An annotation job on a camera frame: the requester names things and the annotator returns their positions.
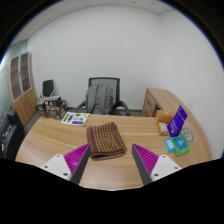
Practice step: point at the brown patterned towel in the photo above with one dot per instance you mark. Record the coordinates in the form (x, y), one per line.
(106, 140)

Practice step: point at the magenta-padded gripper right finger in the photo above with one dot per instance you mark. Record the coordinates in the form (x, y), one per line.
(163, 166)

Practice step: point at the purple flat package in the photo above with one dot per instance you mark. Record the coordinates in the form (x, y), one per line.
(176, 122)

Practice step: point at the small dark cardboard box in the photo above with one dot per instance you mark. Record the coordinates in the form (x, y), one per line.
(41, 108)

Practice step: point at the printed sticker sheet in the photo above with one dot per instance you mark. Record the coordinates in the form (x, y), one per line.
(75, 119)

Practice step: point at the green box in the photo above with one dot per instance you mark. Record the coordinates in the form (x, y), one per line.
(181, 146)

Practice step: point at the small yellow box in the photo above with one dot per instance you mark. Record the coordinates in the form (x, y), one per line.
(162, 128)

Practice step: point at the wooden shelf unit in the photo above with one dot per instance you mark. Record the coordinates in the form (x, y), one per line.
(23, 90)

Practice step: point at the black sofa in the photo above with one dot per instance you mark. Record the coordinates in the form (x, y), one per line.
(10, 135)

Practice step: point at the black mesh office chair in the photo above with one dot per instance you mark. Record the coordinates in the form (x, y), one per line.
(116, 85)

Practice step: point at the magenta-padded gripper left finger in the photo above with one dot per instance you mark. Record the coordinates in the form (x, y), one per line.
(60, 166)

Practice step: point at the black cardboard box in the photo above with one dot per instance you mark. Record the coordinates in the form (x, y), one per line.
(53, 101)

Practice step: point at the wooden side cabinet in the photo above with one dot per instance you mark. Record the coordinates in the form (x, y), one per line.
(158, 100)

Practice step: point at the orange box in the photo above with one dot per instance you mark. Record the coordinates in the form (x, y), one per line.
(163, 116)

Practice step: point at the small blue box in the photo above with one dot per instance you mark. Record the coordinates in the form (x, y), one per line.
(169, 145)

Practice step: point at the grey backpack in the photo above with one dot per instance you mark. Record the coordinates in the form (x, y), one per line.
(100, 98)

